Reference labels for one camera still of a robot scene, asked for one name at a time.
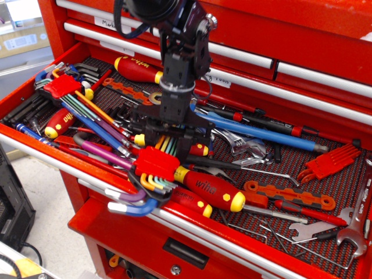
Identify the blue pen screwdriver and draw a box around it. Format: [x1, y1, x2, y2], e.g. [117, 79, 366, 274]
[15, 123, 53, 146]

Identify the large red wiha screwdriver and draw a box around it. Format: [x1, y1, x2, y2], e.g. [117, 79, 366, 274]
[174, 166, 307, 224]
[114, 56, 266, 115]

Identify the large chrome open-end wrench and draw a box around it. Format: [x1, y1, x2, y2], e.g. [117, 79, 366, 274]
[336, 152, 371, 259]

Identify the purple long hex key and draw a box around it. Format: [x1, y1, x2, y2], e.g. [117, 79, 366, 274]
[73, 132, 133, 170]

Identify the chrome adjustable wrench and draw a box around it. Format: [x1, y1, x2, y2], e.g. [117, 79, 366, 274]
[212, 128, 274, 166]

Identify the orange black key holder back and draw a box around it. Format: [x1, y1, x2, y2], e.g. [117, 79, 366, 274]
[102, 78, 153, 106]

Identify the slim red screwdriver front edge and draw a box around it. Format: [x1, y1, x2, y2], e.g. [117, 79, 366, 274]
[171, 187, 213, 218]

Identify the long blue hex key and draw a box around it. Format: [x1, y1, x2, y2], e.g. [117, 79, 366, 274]
[190, 104, 329, 153]

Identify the black computer case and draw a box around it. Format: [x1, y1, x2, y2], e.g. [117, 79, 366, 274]
[1, 149, 36, 252]

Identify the white Markers label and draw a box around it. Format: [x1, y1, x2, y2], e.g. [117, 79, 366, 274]
[94, 17, 132, 34]

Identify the black Allen key set left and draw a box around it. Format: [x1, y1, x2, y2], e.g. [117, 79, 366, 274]
[1, 93, 50, 125]

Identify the large red Wiha screwdriver front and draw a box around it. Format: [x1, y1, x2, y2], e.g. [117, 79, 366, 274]
[174, 166, 307, 224]

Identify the black red precision screwdriver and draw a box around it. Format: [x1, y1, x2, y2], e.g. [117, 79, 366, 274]
[200, 104, 361, 146]

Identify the small red Wiha screwdriver left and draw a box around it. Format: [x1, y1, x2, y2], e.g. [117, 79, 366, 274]
[44, 108, 76, 139]

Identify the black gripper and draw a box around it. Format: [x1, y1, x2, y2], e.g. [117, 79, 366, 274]
[128, 90, 214, 163]

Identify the black Torx key set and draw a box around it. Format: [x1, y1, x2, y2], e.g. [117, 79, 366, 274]
[108, 105, 131, 130]

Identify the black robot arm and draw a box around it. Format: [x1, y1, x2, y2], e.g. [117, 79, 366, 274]
[114, 1, 216, 163]

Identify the rainbow allen key set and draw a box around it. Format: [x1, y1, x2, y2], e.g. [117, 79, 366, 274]
[108, 136, 180, 217]
[34, 65, 131, 158]

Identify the red tool chest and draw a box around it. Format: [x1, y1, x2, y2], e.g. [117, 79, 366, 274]
[1, 1, 371, 278]

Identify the small red screwdriver right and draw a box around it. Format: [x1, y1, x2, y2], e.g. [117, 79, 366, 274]
[274, 200, 347, 226]

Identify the loose thin hex key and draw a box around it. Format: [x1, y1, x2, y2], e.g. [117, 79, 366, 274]
[259, 224, 354, 270]

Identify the flat thin steel spanner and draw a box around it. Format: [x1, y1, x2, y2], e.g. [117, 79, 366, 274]
[289, 208, 354, 242]

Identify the white cutting tools label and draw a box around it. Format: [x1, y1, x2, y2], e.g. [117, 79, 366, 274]
[202, 74, 232, 88]

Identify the silver cabinet lock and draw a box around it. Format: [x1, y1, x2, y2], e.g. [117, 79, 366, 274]
[206, 13, 218, 30]

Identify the large red Wiha screwdriver back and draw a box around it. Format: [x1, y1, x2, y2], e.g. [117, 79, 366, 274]
[114, 56, 266, 115]

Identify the red key holder right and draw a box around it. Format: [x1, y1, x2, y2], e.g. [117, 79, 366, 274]
[297, 144, 361, 184]

